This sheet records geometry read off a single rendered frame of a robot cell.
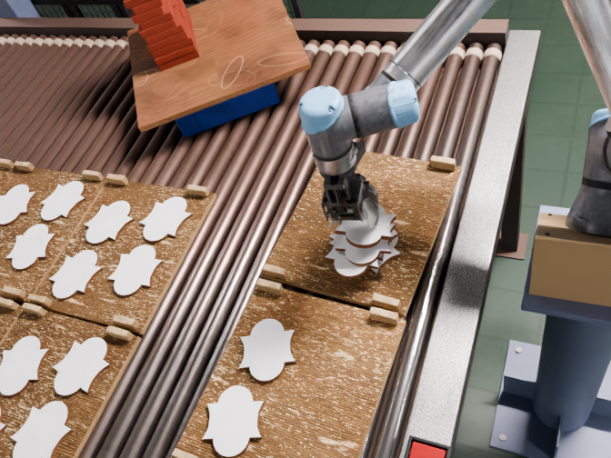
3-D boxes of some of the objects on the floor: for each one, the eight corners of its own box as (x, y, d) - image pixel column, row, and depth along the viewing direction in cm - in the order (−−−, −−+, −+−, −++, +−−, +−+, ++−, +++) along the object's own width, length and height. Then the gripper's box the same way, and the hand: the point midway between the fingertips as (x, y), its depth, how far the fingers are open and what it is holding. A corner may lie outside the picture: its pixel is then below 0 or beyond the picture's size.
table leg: (528, 234, 232) (544, 60, 166) (524, 260, 226) (537, 89, 160) (496, 230, 237) (499, 58, 170) (491, 255, 231) (491, 87, 164)
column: (630, 366, 195) (706, 204, 127) (621, 483, 176) (703, 367, 108) (509, 341, 210) (518, 183, 142) (489, 446, 191) (488, 323, 123)
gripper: (296, 184, 108) (322, 248, 124) (369, 183, 103) (385, 250, 120) (305, 148, 112) (328, 215, 129) (375, 146, 108) (390, 215, 125)
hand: (356, 217), depth 125 cm, fingers open, 7 cm apart
